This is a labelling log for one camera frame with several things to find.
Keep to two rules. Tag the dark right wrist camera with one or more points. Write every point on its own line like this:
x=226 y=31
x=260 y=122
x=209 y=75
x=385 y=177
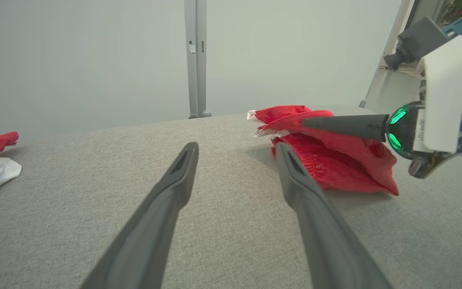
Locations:
x=419 y=40

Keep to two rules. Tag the red shorts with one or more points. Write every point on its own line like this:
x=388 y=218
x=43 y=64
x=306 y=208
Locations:
x=347 y=176

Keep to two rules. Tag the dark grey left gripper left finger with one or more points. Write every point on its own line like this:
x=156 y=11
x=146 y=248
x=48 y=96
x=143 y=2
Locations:
x=150 y=233

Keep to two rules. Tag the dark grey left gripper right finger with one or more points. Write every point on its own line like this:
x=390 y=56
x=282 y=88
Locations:
x=327 y=245

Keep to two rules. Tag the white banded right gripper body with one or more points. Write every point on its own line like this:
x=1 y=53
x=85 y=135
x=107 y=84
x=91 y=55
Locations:
x=443 y=100

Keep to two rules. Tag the green potted plant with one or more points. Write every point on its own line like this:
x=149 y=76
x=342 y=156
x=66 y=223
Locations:
x=455 y=10

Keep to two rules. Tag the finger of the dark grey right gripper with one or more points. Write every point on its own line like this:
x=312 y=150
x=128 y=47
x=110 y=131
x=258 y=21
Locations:
x=351 y=125

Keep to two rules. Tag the grey metal partition post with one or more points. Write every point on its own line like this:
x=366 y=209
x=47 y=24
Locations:
x=197 y=60

